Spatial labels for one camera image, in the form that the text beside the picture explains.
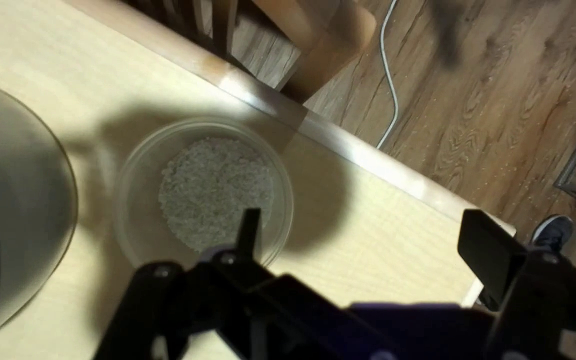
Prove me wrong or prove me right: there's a wooden chair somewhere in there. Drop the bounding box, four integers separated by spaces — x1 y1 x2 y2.
124 0 377 102

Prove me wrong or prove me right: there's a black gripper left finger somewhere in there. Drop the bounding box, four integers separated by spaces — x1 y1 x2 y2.
237 208 263 257

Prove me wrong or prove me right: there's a white metal pot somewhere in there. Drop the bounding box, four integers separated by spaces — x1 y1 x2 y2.
0 89 78 325

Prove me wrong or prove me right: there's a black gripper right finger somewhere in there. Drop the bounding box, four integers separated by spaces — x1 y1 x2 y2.
459 210 530 309

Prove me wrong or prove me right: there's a wooden table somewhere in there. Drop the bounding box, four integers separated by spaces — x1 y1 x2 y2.
0 0 519 360

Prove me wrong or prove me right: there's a white floor cable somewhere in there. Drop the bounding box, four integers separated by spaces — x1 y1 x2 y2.
375 0 403 151

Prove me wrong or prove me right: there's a blue sneaker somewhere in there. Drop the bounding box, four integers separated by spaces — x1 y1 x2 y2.
530 213 575 251

